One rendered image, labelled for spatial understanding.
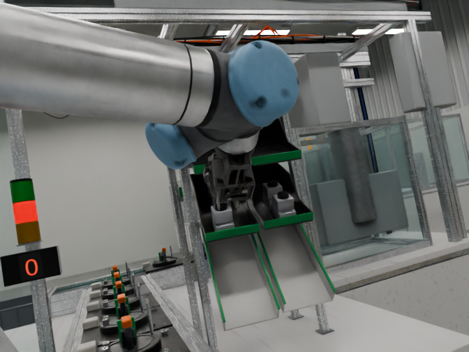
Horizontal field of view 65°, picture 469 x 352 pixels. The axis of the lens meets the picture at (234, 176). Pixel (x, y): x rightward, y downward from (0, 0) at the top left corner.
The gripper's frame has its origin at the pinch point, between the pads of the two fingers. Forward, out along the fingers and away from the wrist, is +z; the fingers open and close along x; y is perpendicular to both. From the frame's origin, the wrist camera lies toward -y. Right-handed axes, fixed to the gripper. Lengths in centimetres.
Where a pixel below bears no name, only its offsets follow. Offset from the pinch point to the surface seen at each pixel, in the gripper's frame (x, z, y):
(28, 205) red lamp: -44.7, 15.2, -12.0
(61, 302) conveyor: -66, 128, -29
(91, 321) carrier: -37, 55, 5
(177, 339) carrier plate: -11.7, 29.4, 20.5
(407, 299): 93, 93, 4
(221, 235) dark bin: 0.2, 11.8, 3.3
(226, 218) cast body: 1.7, 9.7, 0.0
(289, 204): 18.2, 10.7, -2.6
